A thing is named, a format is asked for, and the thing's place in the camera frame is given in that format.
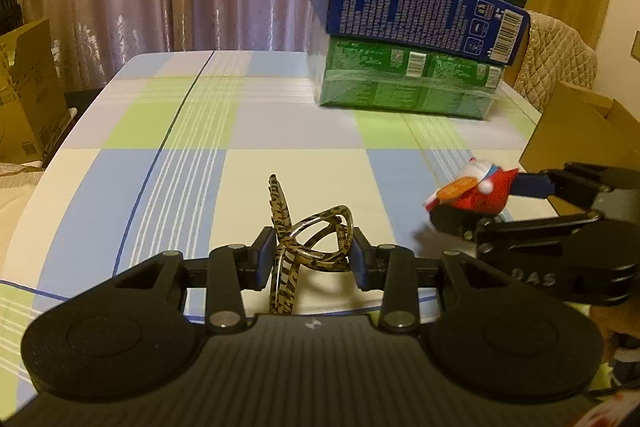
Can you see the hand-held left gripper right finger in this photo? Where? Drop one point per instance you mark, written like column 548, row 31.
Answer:
column 361, row 264

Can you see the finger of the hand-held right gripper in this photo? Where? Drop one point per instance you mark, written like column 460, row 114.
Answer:
column 532, row 184
column 455, row 222

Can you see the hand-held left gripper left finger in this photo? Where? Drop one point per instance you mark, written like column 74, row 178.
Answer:
column 264, row 257

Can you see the red toy figure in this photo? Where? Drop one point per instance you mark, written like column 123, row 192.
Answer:
column 480, row 199

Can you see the metal spring clip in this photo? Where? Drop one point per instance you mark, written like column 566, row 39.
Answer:
column 282, row 217

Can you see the cardboard box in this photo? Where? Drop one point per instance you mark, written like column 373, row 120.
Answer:
column 565, row 132

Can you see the person's right hand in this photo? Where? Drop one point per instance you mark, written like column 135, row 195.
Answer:
column 607, row 322

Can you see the beige quilted chair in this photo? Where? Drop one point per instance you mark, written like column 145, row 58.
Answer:
column 555, row 57

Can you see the wrapped green box pack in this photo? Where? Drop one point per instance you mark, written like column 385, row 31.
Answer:
column 400, row 92

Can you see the blue printed box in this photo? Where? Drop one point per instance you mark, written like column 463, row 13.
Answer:
column 400, row 7

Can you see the beige padded surface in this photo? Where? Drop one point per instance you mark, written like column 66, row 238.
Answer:
column 15, row 207

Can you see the printed cardboard carton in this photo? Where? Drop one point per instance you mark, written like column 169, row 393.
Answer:
column 30, row 107

